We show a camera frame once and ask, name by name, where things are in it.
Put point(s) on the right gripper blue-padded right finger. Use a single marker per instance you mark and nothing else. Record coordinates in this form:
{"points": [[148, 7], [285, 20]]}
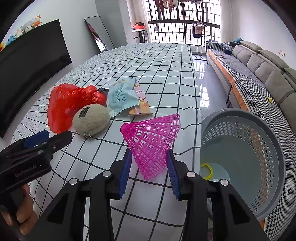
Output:
{"points": [[232, 218]]}

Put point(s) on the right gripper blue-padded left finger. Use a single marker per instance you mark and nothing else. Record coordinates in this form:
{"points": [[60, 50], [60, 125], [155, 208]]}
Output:
{"points": [[63, 219]]}

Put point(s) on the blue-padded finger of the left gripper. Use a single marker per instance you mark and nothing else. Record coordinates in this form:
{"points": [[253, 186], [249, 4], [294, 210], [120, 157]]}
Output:
{"points": [[30, 142], [54, 143]]}

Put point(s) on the red plastic bag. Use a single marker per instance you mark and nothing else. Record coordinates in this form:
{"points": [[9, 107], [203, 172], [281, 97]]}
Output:
{"points": [[66, 100]]}

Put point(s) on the beige round felt pouch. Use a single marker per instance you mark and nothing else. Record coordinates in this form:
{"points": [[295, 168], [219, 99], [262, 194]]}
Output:
{"points": [[91, 120]]}

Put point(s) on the yellow plastic ring lid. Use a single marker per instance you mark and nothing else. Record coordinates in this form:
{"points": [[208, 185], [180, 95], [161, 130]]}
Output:
{"points": [[206, 171]]}

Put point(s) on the small dark grey scrap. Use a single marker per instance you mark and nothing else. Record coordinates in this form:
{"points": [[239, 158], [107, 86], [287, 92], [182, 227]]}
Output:
{"points": [[104, 91]]}

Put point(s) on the light blue wipes packet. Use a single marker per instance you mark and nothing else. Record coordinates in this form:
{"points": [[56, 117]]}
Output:
{"points": [[121, 96]]}

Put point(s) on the pink snack stick wrapper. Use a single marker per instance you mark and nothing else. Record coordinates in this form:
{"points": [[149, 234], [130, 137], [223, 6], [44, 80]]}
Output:
{"points": [[143, 107]]}

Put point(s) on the pink plastic mesh cone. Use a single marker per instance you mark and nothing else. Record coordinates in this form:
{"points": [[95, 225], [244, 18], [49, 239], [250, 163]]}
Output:
{"points": [[150, 140]]}

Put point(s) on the grey perforated trash basket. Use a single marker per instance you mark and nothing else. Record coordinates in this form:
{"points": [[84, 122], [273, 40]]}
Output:
{"points": [[241, 148]]}

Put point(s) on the person's left hand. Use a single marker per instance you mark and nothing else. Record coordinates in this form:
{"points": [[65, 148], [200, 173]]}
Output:
{"points": [[25, 214]]}

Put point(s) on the houndstooth sofa cover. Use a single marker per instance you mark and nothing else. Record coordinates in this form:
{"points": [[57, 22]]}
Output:
{"points": [[249, 93]]}

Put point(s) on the black flat television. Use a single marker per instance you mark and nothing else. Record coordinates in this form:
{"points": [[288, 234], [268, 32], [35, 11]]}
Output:
{"points": [[26, 64]]}

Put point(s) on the row of plush toys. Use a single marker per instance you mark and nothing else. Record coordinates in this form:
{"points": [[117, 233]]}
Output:
{"points": [[28, 26]]}

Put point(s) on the small yellow toy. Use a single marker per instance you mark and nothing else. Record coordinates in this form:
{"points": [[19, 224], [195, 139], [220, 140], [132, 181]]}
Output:
{"points": [[270, 99]]}

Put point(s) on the leaning floor mirror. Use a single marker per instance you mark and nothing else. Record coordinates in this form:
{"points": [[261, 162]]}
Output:
{"points": [[99, 33]]}

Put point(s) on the grey sectional sofa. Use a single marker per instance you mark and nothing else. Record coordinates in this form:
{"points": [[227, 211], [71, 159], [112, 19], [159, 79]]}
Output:
{"points": [[274, 73]]}

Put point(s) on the orange item on shelf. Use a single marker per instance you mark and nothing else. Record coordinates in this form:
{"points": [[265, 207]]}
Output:
{"points": [[138, 26]]}

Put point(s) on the blue cushion on sofa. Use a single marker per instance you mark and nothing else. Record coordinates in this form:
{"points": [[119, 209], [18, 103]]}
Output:
{"points": [[235, 42]]}

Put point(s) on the hanging laundry clothes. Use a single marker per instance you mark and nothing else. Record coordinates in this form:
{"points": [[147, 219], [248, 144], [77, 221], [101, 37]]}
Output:
{"points": [[170, 4]]}

